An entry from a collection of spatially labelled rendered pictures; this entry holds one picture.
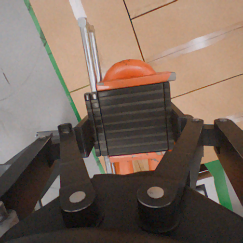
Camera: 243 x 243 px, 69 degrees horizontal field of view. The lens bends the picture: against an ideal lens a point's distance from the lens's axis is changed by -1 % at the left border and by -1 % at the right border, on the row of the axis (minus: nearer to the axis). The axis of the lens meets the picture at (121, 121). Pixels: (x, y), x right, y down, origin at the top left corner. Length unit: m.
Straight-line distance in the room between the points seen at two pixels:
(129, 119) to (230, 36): 0.85
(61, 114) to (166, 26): 1.08
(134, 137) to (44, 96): 1.47
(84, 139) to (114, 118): 0.04
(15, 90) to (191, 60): 1.38
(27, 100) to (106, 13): 1.06
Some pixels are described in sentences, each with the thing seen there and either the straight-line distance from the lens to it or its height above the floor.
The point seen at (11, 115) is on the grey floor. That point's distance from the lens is 1.82.
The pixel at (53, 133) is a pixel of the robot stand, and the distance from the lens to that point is 1.66.
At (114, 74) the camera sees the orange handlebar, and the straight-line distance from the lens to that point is 0.18.
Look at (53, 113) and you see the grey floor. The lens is 1.62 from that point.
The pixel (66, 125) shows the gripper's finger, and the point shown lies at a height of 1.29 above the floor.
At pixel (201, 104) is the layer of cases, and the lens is 0.96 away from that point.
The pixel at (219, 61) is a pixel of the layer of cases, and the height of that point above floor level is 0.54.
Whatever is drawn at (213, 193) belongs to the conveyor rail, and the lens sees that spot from 1.14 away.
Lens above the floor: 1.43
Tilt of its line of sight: 73 degrees down
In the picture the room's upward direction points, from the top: 166 degrees counter-clockwise
